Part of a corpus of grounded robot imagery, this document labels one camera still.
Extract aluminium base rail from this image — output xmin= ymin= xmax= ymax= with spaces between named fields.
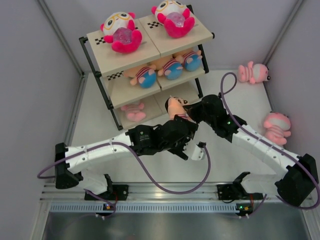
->
xmin=39 ymin=181 xmax=312 ymax=202

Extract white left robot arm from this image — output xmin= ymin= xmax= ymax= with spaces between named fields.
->
xmin=55 ymin=116 xmax=204 ymax=200

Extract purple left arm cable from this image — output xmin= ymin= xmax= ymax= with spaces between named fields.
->
xmin=37 ymin=141 xmax=211 ymax=221

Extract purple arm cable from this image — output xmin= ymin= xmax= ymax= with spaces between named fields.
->
xmin=219 ymin=72 xmax=320 ymax=208
xmin=37 ymin=141 xmax=211 ymax=221

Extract white pink panda plush glasses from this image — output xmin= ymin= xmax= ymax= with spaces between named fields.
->
xmin=100 ymin=11 xmax=143 ymax=54

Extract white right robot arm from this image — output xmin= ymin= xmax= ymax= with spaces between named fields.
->
xmin=183 ymin=94 xmax=320 ymax=207

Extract beige three-tier shelf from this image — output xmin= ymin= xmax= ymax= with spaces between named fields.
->
xmin=79 ymin=0 xmax=215 ymax=130

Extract pink striped plush right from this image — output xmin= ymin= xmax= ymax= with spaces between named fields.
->
xmin=263 ymin=111 xmax=291 ymax=146

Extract white panda toy on shelf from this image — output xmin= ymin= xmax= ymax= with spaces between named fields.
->
xmin=151 ymin=0 xmax=195 ymax=38

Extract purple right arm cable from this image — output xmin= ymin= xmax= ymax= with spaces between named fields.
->
xmin=219 ymin=72 xmax=320 ymax=208

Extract peach doll on middle shelf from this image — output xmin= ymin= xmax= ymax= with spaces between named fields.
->
xmin=172 ymin=48 xmax=202 ymax=72

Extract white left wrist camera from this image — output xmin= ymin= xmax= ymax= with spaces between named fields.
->
xmin=185 ymin=140 xmax=206 ymax=161

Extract white slotted cable duct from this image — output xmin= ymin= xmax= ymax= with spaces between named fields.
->
xmin=50 ymin=202 xmax=252 ymax=213

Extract peach doll blue pants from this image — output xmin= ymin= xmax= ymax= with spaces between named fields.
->
xmin=123 ymin=64 xmax=157 ymax=89
xmin=151 ymin=56 xmax=183 ymax=80
xmin=165 ymin=96 xmax=192 ymax=121

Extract pink striped plush bottom shelf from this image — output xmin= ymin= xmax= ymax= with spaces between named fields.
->
xmin=120 ymin=101 xmax=147 ymax=122

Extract aluminium frame post left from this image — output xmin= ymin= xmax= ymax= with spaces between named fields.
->
xmin=35 ymin=0 xmax=84 ymax=76

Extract pink plush far corner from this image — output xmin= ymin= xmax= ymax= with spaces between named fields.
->
xmin=237 ymin=61 xmax=271 ymax=84

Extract aluminium frame post right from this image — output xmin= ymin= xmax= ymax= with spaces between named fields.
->
xmin=263 ymin=0 xmax=306 ymax=65

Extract aluminium frame post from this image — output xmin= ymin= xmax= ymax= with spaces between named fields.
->
xmin=35 ymin=0 xmax=84 ymax=76
xmin=263 ymin=0 xmax=306 ymax=65

